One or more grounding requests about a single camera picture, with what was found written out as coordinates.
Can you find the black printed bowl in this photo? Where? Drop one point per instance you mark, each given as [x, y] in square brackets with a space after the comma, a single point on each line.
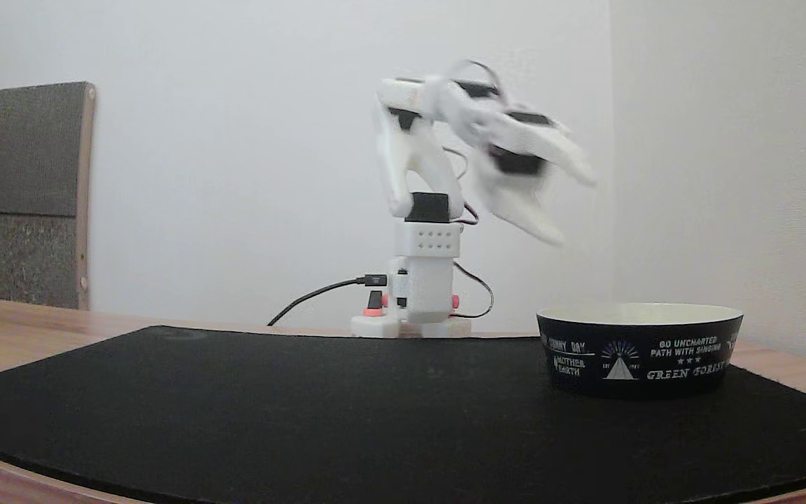
[637, 360]

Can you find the red black power plug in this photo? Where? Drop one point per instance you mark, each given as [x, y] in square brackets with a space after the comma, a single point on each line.
[374, 302]

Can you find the black table mat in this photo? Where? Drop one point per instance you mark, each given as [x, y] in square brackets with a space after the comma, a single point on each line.
[375, 427]

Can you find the grey fabric wooden panel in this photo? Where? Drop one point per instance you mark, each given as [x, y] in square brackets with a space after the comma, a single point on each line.
[22, 196]

